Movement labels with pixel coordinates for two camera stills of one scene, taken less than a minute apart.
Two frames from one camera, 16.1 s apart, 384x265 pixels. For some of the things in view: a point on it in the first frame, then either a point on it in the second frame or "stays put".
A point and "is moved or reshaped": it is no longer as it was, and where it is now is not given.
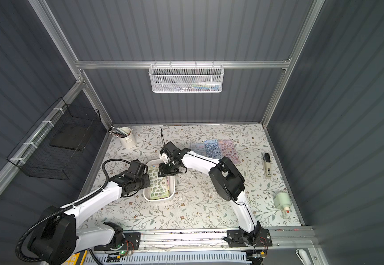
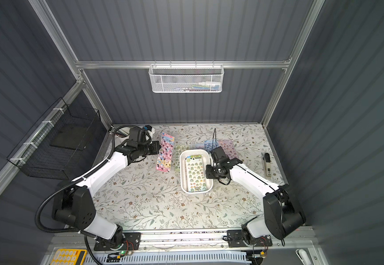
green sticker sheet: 160,186 is moved or reshaped
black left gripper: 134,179 to 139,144
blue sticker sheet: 212,149 stays put
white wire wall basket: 186,78 stays put
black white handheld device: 267,165 stays put
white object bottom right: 303,256 stays put
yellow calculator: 78,259 stays put
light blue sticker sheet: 198,148 stays put
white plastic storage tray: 147,191 to 193,176
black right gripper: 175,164 to 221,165
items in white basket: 206,86 stays put
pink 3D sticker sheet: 227,149 stays put
